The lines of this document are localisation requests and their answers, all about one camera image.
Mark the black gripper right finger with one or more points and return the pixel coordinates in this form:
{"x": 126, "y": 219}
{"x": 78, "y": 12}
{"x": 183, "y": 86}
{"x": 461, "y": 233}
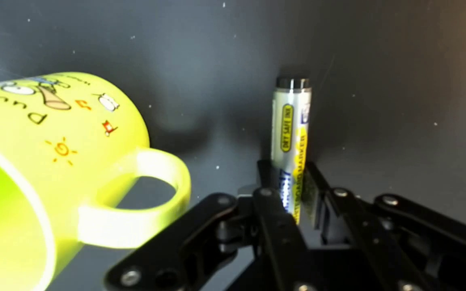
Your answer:
{"x": 395, "y": 248}

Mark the yellow cartoon print mug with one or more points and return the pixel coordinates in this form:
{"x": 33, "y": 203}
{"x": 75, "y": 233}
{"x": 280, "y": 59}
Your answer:
{"x": 55, "y": 178}

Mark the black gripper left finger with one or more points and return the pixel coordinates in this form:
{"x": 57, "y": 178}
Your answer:
{"x": 233, "y": 248}

